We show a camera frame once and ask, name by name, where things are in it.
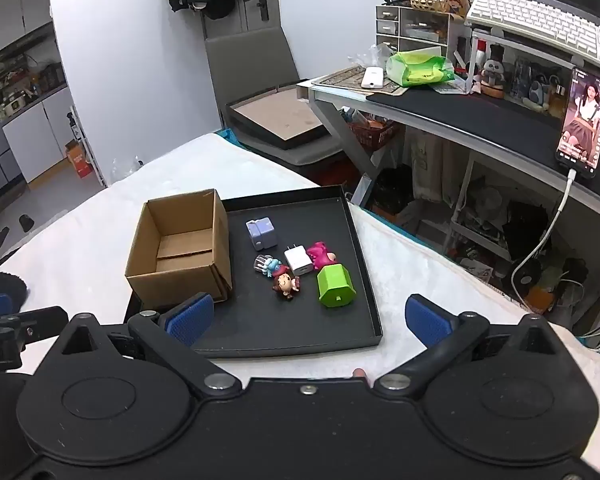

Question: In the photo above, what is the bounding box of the panda figurine on desk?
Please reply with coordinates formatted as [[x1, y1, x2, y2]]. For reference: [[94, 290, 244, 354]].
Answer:
[[480, 44, 505, 99]]

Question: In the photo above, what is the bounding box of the white charging cable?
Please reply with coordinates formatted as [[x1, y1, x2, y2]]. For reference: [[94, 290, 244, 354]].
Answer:
[[509, 168, 579, 306]]

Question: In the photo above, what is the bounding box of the green hexagonal container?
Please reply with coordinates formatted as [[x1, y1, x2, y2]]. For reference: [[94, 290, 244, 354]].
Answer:
[[316, 263, 356, 308]]

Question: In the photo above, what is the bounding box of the brown haired doll figurine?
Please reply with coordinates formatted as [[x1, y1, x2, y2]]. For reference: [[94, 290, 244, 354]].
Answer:
[[272, 266, 300, 300]]

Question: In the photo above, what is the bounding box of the grey chair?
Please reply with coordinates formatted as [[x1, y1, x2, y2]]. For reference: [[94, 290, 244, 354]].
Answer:
[[206, 27, 346, 174]]

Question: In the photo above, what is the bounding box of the black shallow tray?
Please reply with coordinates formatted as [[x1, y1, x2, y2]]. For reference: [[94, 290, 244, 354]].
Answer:
[[126, 186, 382, 358]]

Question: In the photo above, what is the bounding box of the lavender cube toy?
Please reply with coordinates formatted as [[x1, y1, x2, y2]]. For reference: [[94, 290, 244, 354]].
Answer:
[[246, 217, 277, 252]]

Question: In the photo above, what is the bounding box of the smartphone with lit screen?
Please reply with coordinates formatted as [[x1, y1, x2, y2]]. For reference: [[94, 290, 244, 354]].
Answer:
[[555, 67, 600, 179]]

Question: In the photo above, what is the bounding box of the white keyboard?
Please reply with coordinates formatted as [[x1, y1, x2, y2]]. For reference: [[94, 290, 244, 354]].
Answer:
[[467, 0, 600, 68]]

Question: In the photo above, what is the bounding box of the grey drawer organizer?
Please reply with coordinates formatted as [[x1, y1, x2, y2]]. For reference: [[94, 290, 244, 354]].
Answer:
[[375, 6, 470, 58]]

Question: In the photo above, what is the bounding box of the black framed board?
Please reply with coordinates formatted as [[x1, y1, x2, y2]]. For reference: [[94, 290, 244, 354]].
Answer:
[[226, 84, 328, 151]]

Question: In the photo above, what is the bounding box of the white cabinet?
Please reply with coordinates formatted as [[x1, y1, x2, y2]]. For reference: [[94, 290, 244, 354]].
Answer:
[[3, 86, 74, 183]]

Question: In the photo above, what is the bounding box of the black slipper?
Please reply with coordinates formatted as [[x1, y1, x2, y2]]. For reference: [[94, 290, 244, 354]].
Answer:
[[18, 214, 35, 233]]

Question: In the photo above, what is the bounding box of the white phone on desk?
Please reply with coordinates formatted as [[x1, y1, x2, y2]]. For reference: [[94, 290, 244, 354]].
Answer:
[[361, 66, 385, 90]]

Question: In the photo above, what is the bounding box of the blue red figurine toy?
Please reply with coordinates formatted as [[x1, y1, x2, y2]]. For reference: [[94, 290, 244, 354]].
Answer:
[[253, 255, 287, 278]]

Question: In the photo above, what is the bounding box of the brown cardboard box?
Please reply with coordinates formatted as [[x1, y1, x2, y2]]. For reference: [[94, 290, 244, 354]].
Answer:
[[125, 190, 233, 310]]

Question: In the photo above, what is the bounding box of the pink figurine toy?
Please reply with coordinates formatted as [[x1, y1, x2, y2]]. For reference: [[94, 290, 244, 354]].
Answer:
[[306, 242, 338, 271]]

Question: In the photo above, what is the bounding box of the white USB charger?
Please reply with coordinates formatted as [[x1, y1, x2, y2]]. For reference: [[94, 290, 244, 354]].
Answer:
[[284, 245, 314, 276]]

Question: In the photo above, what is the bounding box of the black fuzzy sleeve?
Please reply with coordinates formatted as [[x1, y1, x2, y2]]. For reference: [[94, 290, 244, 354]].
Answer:
[[0, 272, 29, 316]]

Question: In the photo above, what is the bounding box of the green tissue pack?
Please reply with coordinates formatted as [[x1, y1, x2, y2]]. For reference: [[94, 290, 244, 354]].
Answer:
[[385, 51, 454, 88]]

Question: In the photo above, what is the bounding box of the orange cardboard box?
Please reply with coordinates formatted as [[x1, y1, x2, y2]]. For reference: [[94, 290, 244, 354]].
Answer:
[[66, 140, 93, 179]]

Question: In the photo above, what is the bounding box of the grey desk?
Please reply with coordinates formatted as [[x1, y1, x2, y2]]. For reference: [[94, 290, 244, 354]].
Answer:
[[296, 66, 600, 221]]

